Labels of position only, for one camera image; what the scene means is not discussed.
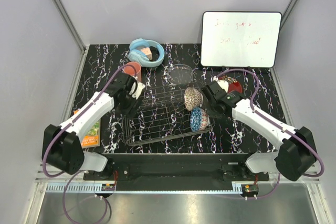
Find blue triangle pattern bowl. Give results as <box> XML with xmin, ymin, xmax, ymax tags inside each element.
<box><xmin>190</xmin><ymin>107</ymin><xmax>210</xmax><ymax>132</ymax></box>

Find beige patterned bowl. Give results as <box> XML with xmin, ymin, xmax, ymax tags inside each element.
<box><xmin>184</xmin><ymin>87</ymin><xmax>203</xmax><ymax>111</ymax></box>

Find black wire dish rack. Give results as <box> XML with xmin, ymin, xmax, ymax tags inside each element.
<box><xmin>122</xmin><ymin>82</ymin><xmax>215</xmax><ymax>146</ymax></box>

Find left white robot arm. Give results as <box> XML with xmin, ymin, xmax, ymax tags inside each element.
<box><xmin>41</xmin><ymin>77</ymin><xmax>145</xmax><ymax>180</ymax></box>

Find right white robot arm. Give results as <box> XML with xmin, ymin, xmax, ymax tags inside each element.
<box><xmin>202</xmin><ymin>80</ymin><xmax>317</xmax><ymax>182</ymax></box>

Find red floral lacquer bowl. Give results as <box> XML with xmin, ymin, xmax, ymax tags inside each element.
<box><xmin>218</xmin><ymin>75</ymin><xmax>243</xmax><ymax>93</ymax></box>

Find pink plastic cup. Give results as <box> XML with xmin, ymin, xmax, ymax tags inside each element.
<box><xmin>123</xmin><ymin>61</ymin><xmax>142</xmax><ymax>82</ymax></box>

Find orange treehouse book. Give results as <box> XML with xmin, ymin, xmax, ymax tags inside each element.
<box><xmin>79</xmin><ymin>120</ymin><xmax>101</xmax><ymax>149</ymax></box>

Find light blue headphones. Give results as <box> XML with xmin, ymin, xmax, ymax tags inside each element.
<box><xmin>128</xmin><ymin>38</ymin><xmax>165</xmax><ymax>68</ymax></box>

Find clear glass bowl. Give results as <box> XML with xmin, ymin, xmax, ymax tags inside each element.
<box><xmin>167</xmin><ymin>64</ymin><xmax>193</xmax><ymax>85</ymax></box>

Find pink wooden block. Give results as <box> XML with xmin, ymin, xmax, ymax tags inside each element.
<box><xmin>140</xmin><ymin>47</ymin><xmax>153</xmax><ymax>61</ymax></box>

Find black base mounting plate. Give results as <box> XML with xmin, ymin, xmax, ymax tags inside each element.
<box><xmin>82</xmin><ymin>152</ymin><xmax>270</xmax><ymax>182</ymax></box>

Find white dry-erase board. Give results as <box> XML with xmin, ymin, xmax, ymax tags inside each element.
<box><xmin>201</xmin><ymin>11</ymin><xmax>282</xmax><ymax>68</ymax></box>

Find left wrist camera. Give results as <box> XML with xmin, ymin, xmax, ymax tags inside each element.
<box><xmin>112</xmin><ymin>73</ymin><xmax>138</xmax><ymax>95</ymax></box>

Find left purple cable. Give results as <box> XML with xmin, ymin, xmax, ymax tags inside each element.
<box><xmin>42</xmin><ymin>63</ymin><xmax>137</xmax><ymax>223</ymax></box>

